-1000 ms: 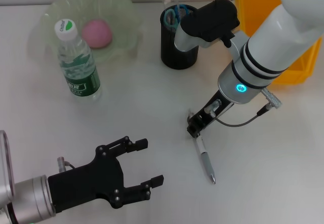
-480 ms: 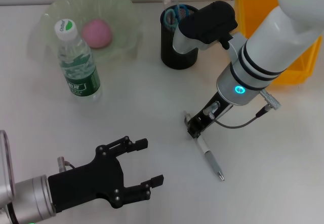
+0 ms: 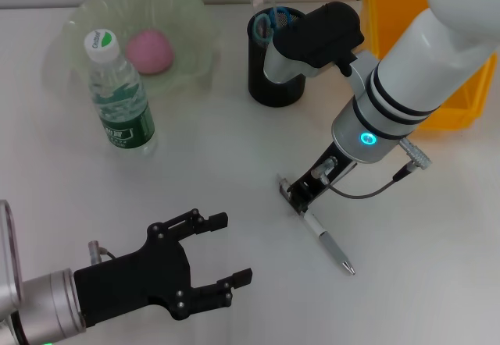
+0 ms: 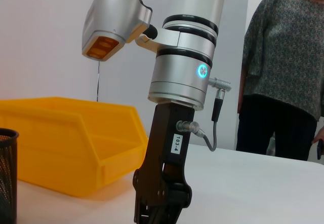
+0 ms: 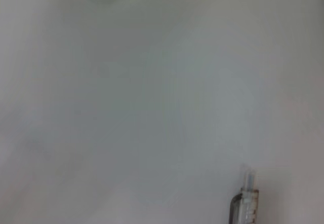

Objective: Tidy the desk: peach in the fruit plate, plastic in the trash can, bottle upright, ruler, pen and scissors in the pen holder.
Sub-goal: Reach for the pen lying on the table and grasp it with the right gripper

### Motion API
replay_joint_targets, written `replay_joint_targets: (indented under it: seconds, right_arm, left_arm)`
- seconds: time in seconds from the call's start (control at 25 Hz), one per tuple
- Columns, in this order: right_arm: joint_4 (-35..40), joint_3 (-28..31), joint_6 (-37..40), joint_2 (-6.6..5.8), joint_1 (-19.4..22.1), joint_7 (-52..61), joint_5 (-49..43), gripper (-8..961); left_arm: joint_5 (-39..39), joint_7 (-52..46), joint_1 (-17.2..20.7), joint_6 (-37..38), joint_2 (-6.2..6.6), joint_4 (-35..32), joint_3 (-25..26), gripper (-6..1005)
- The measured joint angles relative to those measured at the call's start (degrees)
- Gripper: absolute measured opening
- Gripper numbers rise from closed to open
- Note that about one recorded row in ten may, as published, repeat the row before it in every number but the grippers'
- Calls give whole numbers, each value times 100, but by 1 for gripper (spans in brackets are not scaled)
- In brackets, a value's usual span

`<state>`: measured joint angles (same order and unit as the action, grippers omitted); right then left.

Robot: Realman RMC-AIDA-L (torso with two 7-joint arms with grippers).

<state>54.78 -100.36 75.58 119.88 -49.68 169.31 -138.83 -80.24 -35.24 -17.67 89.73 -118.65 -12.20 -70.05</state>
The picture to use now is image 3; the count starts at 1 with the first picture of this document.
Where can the white and silver right arm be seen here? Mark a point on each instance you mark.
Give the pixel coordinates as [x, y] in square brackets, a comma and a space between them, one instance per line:
[410, 79]

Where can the pink peach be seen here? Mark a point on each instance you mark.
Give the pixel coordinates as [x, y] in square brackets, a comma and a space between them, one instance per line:
[150, 52]

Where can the green glass fruit plate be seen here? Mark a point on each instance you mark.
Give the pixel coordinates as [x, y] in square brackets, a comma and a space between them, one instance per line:
[176, 17]

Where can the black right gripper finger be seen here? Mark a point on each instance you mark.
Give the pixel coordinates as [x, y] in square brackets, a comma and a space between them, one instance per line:
[295, 194]
[306, 204]

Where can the teal and blue scissors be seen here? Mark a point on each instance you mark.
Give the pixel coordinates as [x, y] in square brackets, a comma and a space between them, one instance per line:
[256, 25]

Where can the yellow plastic bin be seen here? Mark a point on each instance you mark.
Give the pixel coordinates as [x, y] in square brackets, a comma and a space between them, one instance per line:
[468, 103]

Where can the black mesh pen holder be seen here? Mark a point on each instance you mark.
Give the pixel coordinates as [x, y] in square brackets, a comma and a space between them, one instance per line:
[265, 91]

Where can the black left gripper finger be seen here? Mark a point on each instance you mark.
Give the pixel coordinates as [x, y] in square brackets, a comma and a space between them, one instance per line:
[218, 220]
[242, 276]

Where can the clear water bottle green label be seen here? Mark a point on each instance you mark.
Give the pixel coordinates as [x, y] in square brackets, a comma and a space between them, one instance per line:
[125, 126]

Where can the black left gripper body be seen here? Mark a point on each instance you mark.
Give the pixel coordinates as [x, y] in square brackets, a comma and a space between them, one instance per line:
[136, 278]

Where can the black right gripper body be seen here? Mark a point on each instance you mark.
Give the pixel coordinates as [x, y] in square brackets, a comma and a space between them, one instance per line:
[326, 165]

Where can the grey and white pen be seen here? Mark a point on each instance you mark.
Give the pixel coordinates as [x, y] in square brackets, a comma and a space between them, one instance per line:
[332, 245]

